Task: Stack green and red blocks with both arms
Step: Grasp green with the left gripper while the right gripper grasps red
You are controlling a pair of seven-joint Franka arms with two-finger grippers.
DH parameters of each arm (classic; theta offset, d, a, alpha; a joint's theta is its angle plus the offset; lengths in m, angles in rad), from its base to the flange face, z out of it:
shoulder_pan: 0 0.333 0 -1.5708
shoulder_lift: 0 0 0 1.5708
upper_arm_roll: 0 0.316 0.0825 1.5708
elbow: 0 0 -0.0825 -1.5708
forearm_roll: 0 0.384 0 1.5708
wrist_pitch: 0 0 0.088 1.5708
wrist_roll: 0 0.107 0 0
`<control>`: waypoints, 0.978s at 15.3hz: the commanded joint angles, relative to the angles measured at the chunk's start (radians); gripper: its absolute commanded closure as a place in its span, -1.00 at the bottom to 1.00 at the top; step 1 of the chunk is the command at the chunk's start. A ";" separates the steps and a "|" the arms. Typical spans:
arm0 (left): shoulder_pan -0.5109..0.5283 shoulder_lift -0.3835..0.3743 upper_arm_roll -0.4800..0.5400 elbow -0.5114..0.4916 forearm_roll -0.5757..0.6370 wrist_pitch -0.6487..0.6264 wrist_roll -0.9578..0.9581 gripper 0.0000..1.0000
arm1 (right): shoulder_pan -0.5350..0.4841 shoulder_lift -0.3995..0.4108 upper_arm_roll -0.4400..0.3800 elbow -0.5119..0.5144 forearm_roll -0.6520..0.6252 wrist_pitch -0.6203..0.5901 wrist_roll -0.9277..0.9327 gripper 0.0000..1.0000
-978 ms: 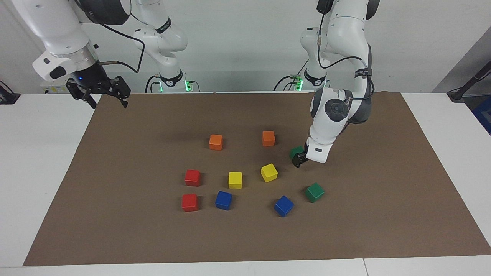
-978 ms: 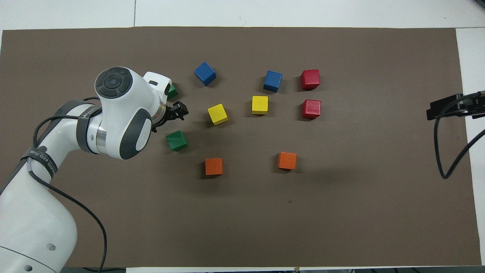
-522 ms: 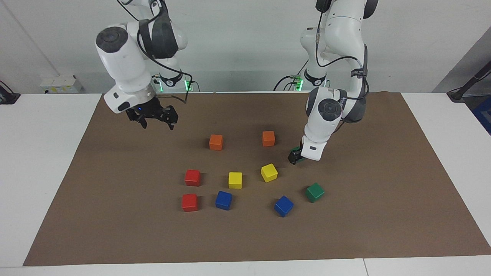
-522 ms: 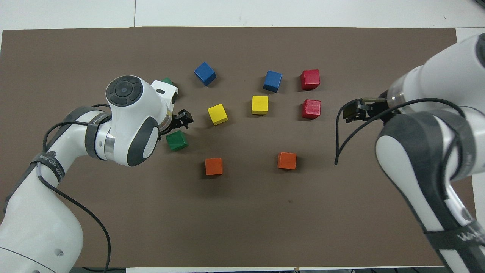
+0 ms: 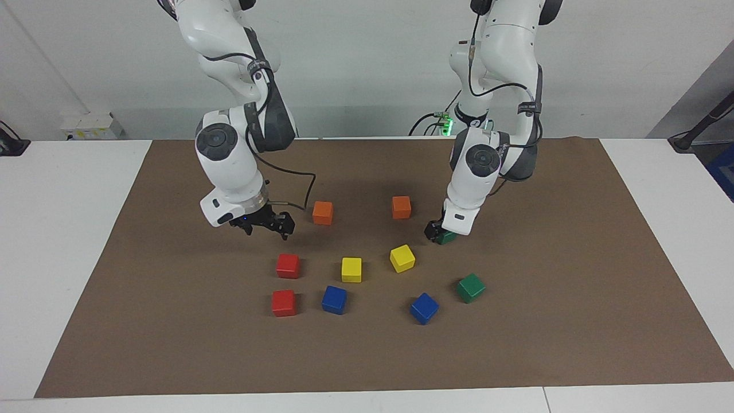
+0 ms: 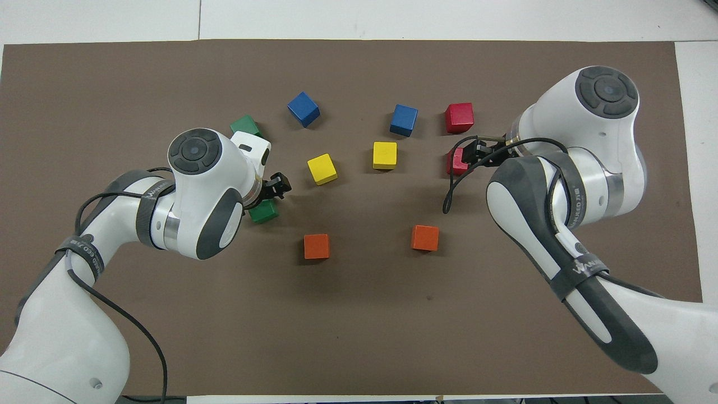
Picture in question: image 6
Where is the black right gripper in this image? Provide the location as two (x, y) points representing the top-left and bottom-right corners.
(460, 136), (509, 168)

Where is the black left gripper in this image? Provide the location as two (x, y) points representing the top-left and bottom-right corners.
(242, 173), (292, 209)

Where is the green wooden block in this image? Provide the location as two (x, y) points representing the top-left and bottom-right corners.
(229, 114), (263, 139)
(248, 199), (280, 224)

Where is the red wooden block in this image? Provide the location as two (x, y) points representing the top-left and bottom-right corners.
(444, 102), (475, 134)
(447, 147), (470, 176)

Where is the yellow wooden block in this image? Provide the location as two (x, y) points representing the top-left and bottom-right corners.
(307, 153), (339, 186)
(372, 141), (398, 171)

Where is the orange wooden block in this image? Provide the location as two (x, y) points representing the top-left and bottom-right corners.
(411, 225), (440, 252)
(303, 233), (331, 260)

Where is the blue wooden block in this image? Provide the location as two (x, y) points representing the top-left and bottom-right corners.
(390, 104), (419, 138)
(287, 91), (321, 128)

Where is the brown table mat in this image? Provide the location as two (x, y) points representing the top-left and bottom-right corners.
(0, 39), (703, 396)

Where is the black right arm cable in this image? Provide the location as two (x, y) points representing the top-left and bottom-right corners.
(442, 136), (570, 215)

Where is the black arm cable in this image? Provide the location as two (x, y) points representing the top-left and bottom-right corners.
(442, 136), (570, 215)
(70, 167), (169, 404)

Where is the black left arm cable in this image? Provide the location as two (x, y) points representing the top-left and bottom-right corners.
(70, 167), (169, 404)

